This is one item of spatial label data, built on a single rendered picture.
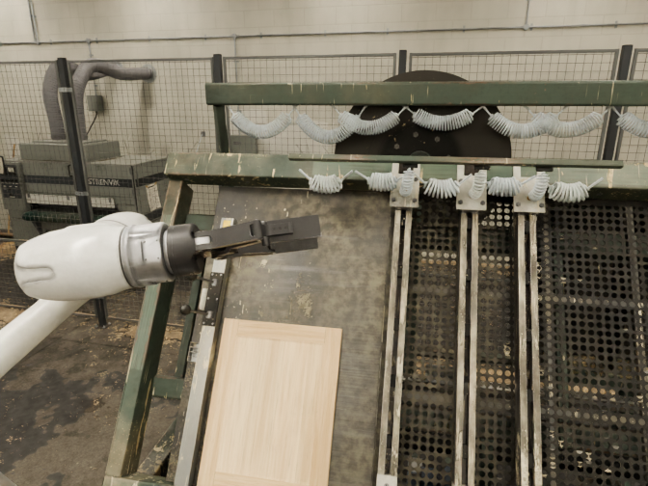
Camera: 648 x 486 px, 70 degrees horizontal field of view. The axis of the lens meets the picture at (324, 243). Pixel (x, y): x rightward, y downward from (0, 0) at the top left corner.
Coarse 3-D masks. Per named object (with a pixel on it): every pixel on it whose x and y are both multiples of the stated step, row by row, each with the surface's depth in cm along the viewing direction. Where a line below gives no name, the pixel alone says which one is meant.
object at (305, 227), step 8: (304, 216) 62; (312, 216) 62; (272, 224) 62; (296, 224) 62; (304, 224) 62; (312, 224) 62; (296, 232) 62; (304, 232) 62; (312, 232) 62; (320, 232) 62; (272, 240) 61; (280, 240) 61; (288, 240) 62
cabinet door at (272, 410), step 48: (240, 336) 169; (288, 336) 166; (336, 336) 164; (240, 384) 164; (288, 384) 161; (336, 384) 159; (240, 432) 159; (288, 432) 157; (240, 480) 154; (288, 480) 152
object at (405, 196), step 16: (416, 176) 167; (400, 192) 159; (416, 192) 165; (400, 208) 167; (400, 224) 167; (400, 240) 168; (400, 256) 167; (400, 272) 162; (400, 288) 163; (400, 304) 158; (400, 320) 156; (400, 336) 155; (400, 352) 153; (400, 368) 152; (384, 384) 151; (400, 384) 150; (384, 400) 150; (400, 400) 149; (384, 416) 148; (384, 432) 147; (384, 448) 146; (384, 464) 144; (384, 480) 143
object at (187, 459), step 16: (224, 272) 175; (224, 288) 176; (208, 336) 169; (208, 352) 167; (208, 368) 166; (192, 384) 164; (208, 384) 167; (192, 400) 163; (192, 416) 161; (192, 432) 159; (192, 448) 158; (192, 464) 157; (176, 480) 155; (192, 480) 158
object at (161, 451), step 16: (448, 352) 259; (416, 432) 208; (432, 432) 208; (160, 448) 187; (416, 448) 206; (432, 448) 204; (448, 448) 203; (544, 448) 198; (560, 448) 198; (144, 464) 179; (160, 464) 179; (544, 464) 196; (560, 464) 195; (608, 464) 192; (624, 464) 191; (448, 480) 207; (608, 480) 262
